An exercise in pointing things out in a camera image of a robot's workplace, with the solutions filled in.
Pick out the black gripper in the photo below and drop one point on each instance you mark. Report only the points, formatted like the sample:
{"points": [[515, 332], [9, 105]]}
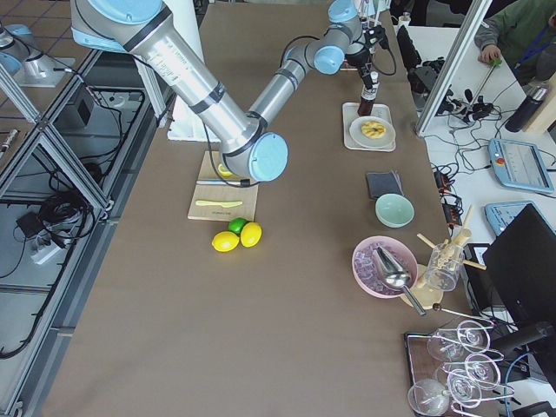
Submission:
{"points": [[360, 56]]}

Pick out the tea bottle white cap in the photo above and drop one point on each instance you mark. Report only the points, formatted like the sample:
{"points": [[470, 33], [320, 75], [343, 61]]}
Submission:
{"points": [[368, 97]]}

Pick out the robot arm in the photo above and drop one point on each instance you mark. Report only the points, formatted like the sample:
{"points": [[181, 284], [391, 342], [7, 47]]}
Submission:
{"points": [[146, 29], [26, 62]]}

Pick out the cream serving tray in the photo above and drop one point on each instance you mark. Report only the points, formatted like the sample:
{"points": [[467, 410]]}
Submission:
{"points": [[349, 114]]}

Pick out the person hand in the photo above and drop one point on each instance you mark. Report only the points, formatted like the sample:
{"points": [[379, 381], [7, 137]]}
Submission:
{"points": [[489, 53]]}

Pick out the glazed donut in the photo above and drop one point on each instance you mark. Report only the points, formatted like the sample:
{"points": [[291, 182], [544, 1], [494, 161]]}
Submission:
{"points": [[373, 129]]}

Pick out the white plate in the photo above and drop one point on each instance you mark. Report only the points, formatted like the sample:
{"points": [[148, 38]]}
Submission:
{"points": [[355, 132]]}

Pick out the grey folded cloth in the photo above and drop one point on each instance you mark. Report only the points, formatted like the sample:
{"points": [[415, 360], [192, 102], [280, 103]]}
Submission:
{"points": [[382, 183]]}

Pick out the green bowl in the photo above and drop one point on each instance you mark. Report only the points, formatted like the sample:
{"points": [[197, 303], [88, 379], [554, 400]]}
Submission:
{"points": [[394, 211]]}

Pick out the black water bottle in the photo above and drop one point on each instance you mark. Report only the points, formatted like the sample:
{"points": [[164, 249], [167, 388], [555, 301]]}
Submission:
{"points": [[534, 98]]}

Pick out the person green jacket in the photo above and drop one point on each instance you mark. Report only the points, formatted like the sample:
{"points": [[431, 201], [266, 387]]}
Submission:
{"points": [[525, 34]]}

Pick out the blue teach pendant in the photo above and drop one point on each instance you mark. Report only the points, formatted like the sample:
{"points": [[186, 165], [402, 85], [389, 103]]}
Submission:
{"points": [[500, 214], [519, 165]]}

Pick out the half lemon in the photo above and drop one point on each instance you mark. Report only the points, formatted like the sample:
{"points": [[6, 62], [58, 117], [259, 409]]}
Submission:
{"points": [[224, 171]]}

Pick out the wooden cutting board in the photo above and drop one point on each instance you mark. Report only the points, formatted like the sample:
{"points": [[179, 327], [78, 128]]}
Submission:
{"points": [[221, 193]]}

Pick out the pink bowl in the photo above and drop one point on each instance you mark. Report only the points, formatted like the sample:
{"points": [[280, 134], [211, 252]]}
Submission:
{"points": [[366, 273]]}

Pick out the yellow lemon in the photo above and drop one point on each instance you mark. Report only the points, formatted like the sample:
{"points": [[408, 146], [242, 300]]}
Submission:
{"points": [[225, 241], [251, 234]]}

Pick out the green lime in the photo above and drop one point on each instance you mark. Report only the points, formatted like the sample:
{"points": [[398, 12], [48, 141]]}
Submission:
{"points": [[236, 225]]}

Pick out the glass mug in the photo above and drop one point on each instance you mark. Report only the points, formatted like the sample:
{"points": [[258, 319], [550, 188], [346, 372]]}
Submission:
{"points": [[443, 269]]}

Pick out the metal ice scoop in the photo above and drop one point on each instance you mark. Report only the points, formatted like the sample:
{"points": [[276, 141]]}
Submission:
{"points": [[395, 276]]}

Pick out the yellow plastic knife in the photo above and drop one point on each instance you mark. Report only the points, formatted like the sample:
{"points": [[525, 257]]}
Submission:
{"points": [[222, 204]]}

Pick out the black monitor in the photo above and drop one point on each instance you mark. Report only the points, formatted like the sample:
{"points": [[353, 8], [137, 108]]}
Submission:
{"points": [[521, 264]]}

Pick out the wine glass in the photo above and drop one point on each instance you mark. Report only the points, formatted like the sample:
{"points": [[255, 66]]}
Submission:
{"points": [[444, 345], [467, 379], [428, 397], [473, 336]]}

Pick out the black camera stand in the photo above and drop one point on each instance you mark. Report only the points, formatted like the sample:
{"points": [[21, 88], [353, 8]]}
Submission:
{"points": [[422, 75]]}

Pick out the aluminium frame post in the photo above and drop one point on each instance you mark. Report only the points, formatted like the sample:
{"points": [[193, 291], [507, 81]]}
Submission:
{"points": [[460, 45]]}

